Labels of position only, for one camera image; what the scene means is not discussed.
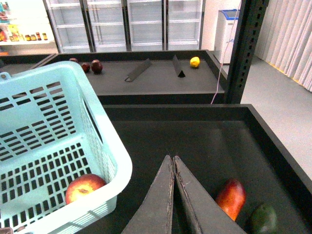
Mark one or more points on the dark red apple back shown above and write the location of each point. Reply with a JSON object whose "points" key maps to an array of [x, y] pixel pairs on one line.
{"points": [[74, 60]]}

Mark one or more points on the dark green avocado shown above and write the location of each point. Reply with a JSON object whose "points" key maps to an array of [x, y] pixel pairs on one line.
{"points": [[263, 220]]}

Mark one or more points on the white chest freezer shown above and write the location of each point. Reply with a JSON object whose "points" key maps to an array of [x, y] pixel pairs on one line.
{"points": [[225, 33]]}

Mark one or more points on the small dark red apple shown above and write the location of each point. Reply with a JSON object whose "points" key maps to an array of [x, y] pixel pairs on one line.
{"points": [[86, 67]]}

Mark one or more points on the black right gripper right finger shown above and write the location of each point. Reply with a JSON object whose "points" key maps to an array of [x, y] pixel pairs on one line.
{"points": [[203, 214]]}

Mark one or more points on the red orange mango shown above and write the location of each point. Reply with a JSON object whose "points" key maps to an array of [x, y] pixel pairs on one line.
{"points": [[232, 198]]}

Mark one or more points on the yellow lemon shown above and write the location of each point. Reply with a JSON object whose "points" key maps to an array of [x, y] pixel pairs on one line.
{"points": [[195, 62]]}

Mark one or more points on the light blue plastic basket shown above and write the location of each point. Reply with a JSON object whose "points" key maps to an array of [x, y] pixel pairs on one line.
{"points": [[53, 129]]}

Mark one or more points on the flat black divider strip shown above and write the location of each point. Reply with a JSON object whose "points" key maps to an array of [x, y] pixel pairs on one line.
{"points": [[138, 70]]}

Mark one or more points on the shelf with jars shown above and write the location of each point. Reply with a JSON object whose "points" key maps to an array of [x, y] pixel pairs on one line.
{"points": [[25, 28]]}

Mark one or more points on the red yellow apple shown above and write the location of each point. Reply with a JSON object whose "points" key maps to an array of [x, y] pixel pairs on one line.
{"points": [[82, 186]]}

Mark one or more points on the black display tray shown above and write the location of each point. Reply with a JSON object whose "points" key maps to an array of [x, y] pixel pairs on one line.
{"points": [[216, 142], [159, 84]]}

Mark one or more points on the black far display tray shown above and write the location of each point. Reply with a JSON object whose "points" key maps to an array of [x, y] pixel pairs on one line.
{"points": [[159, 84]]}

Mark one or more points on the dark red apple right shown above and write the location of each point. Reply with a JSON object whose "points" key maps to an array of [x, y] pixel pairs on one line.
{"points": [[96, 66]]}

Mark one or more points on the glass door refrigerator row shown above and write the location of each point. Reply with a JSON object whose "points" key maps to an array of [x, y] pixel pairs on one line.
{"points": [[83, 26]]}

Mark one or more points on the black near display tray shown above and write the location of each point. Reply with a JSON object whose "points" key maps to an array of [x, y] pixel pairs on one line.
{"points": [[216, 142]]}

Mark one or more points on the black triangular divider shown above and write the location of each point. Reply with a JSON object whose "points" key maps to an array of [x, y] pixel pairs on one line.
{"points": [[178, 69]]}

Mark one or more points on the white vertical blinds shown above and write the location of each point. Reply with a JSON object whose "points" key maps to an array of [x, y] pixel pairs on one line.
{"points": [[285, 39]]}

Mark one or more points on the black perforated shelf post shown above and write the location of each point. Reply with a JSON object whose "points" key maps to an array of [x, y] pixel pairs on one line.
{"points": [[249, 24]]}

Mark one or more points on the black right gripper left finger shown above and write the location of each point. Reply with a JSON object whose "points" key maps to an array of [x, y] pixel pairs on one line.
{"points": [[155, 215]]}

